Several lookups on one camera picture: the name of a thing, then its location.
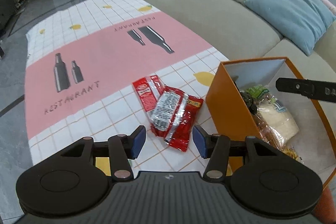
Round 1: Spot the yellow snack packet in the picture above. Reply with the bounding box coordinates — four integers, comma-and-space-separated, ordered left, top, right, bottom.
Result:
285, 145, 305, 165

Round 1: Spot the pink white printed tablecloth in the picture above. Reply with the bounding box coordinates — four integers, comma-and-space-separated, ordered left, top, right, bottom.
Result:
25, 0, 234, 180

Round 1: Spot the pink cloth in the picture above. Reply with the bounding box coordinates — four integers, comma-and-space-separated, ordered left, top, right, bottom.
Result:
316, 0, 336, 16

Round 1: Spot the grey-green sofa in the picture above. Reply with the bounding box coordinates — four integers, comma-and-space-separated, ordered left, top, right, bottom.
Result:
125, 0, 336, 88

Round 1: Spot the black snack packet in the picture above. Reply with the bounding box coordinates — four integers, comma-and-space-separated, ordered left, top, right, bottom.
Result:
239, 91, 259, 115

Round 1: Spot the red packet with white label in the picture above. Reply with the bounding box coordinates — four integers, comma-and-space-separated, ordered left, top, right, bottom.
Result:
132, 74, 165, 113

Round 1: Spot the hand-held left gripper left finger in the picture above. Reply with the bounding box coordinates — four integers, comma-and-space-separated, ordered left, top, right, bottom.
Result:
61, 125, 147, 182

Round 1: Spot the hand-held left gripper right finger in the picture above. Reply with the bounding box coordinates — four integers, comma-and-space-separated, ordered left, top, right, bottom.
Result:
192, 126, 282, 183

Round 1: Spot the green snack packet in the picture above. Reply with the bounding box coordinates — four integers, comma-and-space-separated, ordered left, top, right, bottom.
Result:
245, 84, 272, 100

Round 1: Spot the red silver snack packet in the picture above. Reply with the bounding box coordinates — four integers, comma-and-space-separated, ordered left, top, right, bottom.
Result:
150, 86, 204, 153

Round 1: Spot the blue cushion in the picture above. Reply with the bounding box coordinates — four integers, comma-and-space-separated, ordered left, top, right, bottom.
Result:
244, 0, 336, 56

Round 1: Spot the orange cardboard box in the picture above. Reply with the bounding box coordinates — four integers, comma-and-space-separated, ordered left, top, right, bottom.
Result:
205, 56, 336, 189

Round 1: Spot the clear peanut packet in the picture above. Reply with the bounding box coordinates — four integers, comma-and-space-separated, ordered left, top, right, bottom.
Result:
259, 123, 285, 149

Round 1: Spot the person's right leg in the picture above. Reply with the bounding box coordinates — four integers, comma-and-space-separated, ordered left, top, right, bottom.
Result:
314, 186, 336, 224

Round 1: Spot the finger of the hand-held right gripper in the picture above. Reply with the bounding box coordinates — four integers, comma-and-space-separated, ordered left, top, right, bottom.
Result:
276, 78, 315, 98

